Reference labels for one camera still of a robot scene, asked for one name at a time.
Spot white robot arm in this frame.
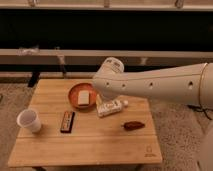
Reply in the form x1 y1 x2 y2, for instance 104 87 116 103
92 57 213 109

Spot white tube bottle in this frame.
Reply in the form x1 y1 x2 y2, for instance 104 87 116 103
96 95 129 118

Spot white sponge block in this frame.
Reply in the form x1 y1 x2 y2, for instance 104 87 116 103
78 90 90 105

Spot brown date snack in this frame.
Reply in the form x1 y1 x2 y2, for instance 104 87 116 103
123 121 145 131

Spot wooden table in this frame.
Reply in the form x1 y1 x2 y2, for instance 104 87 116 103
8 79 162 167

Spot white paper cup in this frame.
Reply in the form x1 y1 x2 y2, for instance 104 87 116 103
16 108 42 133

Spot black cable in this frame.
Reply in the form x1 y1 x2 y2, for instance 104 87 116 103
188 105 213 121

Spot grey metal rail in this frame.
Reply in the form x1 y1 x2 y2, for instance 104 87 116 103
0 49 213 66

